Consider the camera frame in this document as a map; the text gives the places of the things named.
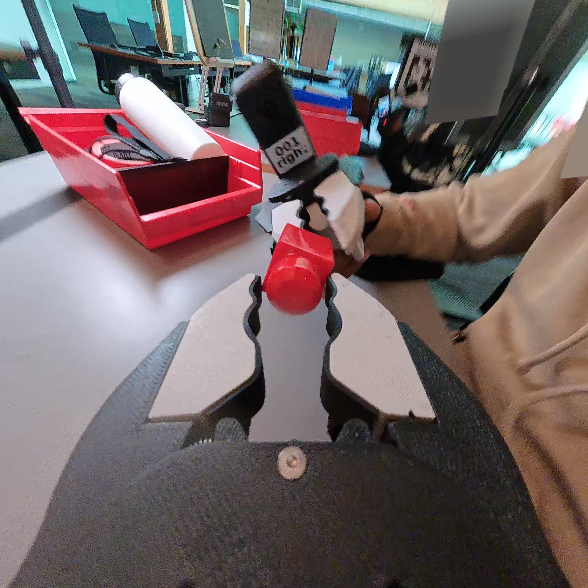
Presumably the white water bottle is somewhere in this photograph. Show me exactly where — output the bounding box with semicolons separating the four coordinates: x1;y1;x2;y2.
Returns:
116;73;226;161

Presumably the small black box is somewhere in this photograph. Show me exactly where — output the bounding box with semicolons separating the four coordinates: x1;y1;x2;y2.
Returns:
209;92;232;127

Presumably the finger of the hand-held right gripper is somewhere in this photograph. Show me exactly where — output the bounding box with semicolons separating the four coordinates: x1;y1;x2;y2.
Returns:
255;201;300;243
298;193;332;240

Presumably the red plastic bin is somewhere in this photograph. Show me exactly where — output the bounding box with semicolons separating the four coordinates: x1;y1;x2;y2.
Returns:
18;107;263;250

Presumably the blue storage bin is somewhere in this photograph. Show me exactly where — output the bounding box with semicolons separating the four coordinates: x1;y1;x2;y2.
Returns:
292;87;351;111

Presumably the red round disc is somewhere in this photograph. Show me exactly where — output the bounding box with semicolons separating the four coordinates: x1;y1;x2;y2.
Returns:
88;135;154;166

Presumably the person's right hand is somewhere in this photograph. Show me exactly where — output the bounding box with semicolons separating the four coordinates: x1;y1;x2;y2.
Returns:
334;195;382;278

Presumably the person's beige hoodie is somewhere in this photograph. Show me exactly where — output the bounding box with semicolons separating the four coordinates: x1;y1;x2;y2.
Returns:
452;175;588;588

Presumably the red toy block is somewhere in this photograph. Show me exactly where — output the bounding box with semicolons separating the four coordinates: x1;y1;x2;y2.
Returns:
262;224;335;316

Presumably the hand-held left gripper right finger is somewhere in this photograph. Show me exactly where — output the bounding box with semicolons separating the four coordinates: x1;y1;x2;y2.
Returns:
322;273;436;421

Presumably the black stand pole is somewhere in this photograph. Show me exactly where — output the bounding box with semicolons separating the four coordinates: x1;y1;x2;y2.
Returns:
21;0;75;108

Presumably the black seat cushion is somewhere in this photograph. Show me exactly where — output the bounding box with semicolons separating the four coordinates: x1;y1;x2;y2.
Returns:
356;255;444;282

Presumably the brown board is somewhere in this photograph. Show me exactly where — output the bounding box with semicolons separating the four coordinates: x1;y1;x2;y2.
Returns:
248;0;285;60
299;8;338;72

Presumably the person's right forearm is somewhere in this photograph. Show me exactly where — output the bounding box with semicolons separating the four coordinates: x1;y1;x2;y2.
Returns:
367;133;579;265

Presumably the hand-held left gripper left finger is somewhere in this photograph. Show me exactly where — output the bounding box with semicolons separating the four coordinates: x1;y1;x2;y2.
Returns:
147;273;266;422

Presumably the black strap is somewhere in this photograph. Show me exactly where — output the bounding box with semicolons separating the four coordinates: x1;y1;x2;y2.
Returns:
103;114;187;162

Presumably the framed marker poster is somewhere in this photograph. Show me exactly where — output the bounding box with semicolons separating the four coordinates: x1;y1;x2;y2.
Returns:
397;39;437;99

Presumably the red storage bin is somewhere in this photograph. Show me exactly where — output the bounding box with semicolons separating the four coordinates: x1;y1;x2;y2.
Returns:
294;99;364;157

